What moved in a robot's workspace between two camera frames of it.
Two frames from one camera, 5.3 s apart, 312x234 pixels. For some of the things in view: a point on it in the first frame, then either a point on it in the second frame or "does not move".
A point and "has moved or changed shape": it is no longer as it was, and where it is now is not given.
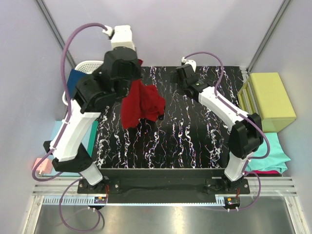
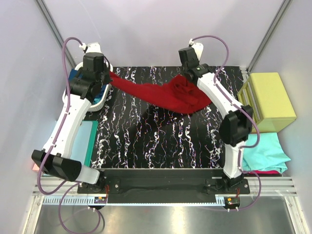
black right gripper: (174, 79) → (196, 58)
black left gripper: (137, 73) → (105, 78)
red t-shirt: (144, 101) has moved or changed shape
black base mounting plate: (163, 185) does not move
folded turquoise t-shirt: (276, 161) does not move
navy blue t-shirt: (74, 77) does not move
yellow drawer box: (264, 93) does not move
